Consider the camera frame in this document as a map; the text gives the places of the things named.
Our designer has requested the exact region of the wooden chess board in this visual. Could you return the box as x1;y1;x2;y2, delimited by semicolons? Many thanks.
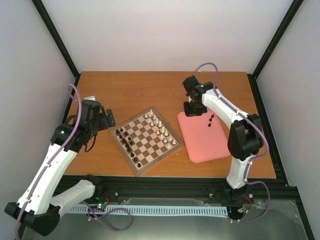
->
109;107;184;177

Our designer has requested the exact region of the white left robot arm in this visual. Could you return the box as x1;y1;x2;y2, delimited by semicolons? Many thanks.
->
4;99;116;237

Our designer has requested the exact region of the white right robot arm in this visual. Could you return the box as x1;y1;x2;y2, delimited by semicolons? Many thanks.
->
182;75;269;202

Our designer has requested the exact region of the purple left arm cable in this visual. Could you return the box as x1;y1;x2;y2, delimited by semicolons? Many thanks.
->
14;83;133;240

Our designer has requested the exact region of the light blue cable duct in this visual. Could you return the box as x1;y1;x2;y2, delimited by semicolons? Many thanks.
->
67;203;229;217

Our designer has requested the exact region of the black aluminium frame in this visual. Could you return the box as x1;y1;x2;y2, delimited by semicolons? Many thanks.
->
32;0;315;240

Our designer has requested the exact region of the pink plastic tray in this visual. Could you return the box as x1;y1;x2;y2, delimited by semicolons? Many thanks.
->
177;109;231;163

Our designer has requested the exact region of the white chess pieces row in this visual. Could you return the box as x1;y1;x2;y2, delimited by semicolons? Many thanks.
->
144;108;179;149

